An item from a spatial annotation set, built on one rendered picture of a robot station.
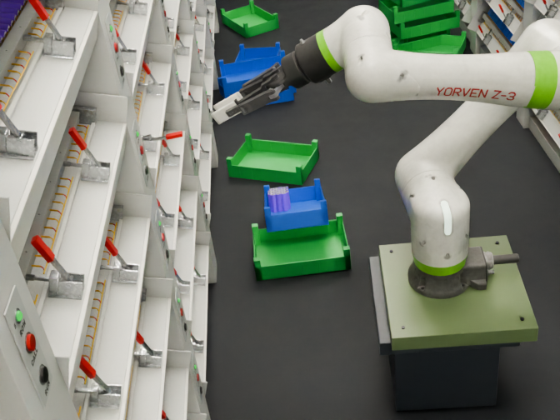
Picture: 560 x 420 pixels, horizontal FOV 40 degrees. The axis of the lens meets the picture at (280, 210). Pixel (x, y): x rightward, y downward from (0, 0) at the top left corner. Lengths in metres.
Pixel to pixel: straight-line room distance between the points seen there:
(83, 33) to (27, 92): 0.21
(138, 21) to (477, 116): 0.79
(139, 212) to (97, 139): 0.21
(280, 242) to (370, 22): 1.16
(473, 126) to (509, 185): 1.02
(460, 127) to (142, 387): 0.92
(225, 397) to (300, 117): 1.54
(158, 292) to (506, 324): 0.77
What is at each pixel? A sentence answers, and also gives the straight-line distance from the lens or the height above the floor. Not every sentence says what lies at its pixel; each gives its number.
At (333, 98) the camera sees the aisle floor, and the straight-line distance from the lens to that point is 3.43.
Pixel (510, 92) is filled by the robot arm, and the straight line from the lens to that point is 1.58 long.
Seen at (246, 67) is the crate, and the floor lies 0.10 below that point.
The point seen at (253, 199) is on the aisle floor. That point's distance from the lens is 2.81.
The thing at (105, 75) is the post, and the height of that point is 1.04.
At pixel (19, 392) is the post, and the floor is 1.06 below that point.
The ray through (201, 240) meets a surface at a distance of 2.35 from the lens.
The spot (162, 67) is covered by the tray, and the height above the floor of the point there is 0.76.
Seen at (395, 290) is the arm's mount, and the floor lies 0.33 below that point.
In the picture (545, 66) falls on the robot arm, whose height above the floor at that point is 0.87.
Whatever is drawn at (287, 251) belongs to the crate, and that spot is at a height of 0.00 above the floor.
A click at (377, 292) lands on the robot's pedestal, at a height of 0.28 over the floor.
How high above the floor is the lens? 1.55
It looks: 35 degrees down
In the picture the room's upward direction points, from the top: 8 degrees counter-clockwise
